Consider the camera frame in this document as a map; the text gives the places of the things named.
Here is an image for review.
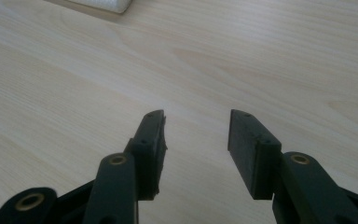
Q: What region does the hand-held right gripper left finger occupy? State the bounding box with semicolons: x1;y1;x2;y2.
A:
124;109;168;201

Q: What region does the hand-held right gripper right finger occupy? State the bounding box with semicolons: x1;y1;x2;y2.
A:
227;108;283;201

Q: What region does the white towel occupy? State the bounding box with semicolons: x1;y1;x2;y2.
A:
43;0;134;15

